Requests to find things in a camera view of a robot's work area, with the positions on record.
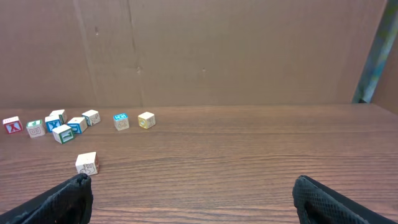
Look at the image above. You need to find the blue top wooden block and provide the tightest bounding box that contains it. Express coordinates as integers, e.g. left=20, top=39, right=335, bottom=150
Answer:
left=113, top=113, right=129, bottom=131

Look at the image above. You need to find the wooden block letter L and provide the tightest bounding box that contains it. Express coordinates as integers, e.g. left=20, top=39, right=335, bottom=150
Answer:
left=52, top=124, right=75, bottom=144

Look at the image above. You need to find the wooden block red letter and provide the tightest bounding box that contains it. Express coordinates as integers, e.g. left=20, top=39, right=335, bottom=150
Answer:
left=2, top=116, right=23, bottom=134

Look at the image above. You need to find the dark strip behind cardboard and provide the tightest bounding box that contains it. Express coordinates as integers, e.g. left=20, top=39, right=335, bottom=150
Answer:
left=352, top=0, right=397, bottom=103

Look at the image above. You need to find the wooden block green four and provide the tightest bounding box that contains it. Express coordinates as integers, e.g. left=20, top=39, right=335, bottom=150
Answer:
left=26, top=119, right=46, bottom=138

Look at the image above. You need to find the cardboard backdrop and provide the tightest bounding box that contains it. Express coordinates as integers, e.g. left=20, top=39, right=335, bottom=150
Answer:
left=1, top=0, right=387, bottom=109

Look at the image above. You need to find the wooden block blue X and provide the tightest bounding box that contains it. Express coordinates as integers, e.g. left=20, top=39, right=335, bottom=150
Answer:
left=45, top=114, right=63, bottom=133

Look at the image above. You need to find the wooden block green letter I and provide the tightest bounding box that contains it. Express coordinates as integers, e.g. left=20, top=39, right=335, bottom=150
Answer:
left=75, top=152, right=100, bottom=175

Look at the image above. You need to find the plain top wooden block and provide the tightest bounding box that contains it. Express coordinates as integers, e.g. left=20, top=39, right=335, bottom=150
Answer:
left=50, top=109, right=68, bottom=124

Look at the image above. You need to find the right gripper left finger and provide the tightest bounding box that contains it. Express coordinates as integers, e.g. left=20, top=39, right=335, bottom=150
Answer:
left=1, top=174, right=93, bottom=224

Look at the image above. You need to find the wooden block blue side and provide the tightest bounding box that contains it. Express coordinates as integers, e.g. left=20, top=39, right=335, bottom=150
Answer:
left=67, top=117, right=88, bottom=134

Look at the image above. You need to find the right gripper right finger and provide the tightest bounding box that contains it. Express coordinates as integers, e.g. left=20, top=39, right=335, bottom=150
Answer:
left=292, top=175, right=397, bottom=224

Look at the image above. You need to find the wooden block yellow edge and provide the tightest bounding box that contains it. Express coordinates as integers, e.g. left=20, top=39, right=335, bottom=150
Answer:
left=137, top=112, right=156, bottom=129

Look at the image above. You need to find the wooden block far blue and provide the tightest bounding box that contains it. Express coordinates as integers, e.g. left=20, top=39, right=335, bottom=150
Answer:
left=81, top=110, right=101, bottom=126

